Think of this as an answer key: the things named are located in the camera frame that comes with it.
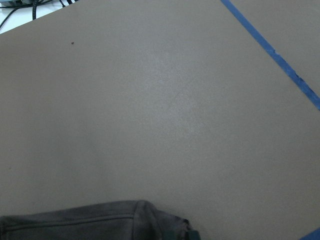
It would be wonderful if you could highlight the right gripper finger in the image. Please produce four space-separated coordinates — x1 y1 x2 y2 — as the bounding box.
187 230 201 240

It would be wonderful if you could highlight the dark brown t-shirt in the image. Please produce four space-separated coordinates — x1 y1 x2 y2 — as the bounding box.
0 200 197 240

